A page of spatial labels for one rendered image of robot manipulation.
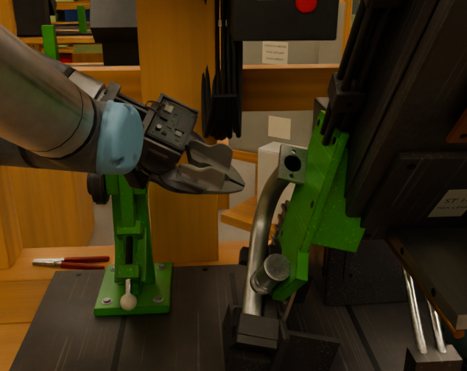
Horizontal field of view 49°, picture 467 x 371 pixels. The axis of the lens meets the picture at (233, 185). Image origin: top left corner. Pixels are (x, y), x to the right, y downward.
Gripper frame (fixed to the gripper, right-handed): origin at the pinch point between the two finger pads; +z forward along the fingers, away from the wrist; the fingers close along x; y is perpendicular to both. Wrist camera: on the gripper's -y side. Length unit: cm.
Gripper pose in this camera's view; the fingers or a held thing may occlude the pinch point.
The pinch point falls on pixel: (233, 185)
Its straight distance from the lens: 70.3
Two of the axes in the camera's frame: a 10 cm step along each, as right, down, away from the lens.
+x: 3.0, -8.2, 4.9
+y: 3.3, -3.9, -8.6
